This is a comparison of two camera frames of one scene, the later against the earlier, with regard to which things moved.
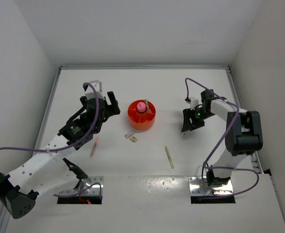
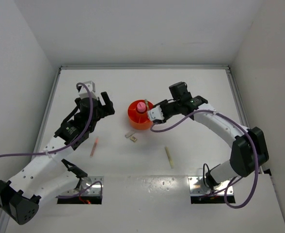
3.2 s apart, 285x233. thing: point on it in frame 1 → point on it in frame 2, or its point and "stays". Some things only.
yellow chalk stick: [147, 105] stays
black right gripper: [188, 113] → [162, 105]
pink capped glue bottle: [141, 107] stays
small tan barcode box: [134, 139] stays
